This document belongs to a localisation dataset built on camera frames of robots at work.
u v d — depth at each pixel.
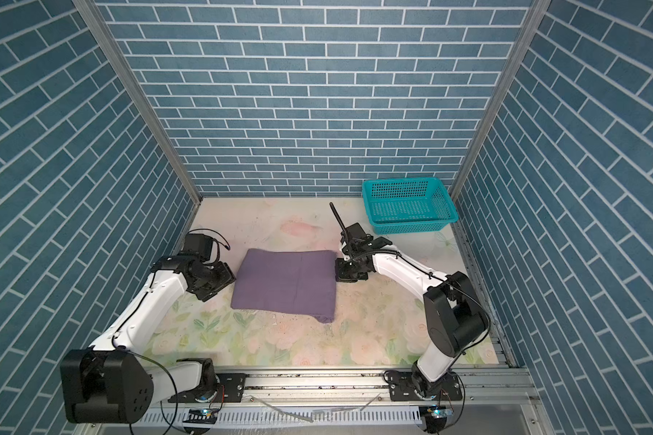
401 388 0.74
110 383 0.39
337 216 0.72
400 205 1.20
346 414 0.71
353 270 0.75
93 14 0.70
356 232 0.72
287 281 0.94
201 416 0.72
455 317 0.46
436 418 0.72
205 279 0.68
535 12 0.71
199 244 0.66
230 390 0.75
